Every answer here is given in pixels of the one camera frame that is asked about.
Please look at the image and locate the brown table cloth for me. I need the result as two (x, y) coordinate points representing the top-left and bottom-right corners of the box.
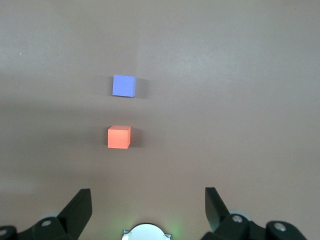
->
(0, 0), (320, 240)

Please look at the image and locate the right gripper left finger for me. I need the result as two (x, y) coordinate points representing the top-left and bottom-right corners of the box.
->
(0, 188), (93, 240)

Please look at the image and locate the purple cube block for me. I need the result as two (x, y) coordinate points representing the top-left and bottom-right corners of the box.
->
(112, 74), (137, 98)

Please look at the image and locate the orange cube block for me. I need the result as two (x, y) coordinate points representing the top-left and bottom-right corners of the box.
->
(107, 125), (132, 150)

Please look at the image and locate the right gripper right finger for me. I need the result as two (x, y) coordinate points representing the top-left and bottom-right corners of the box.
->
(201, 186), (309, 240)

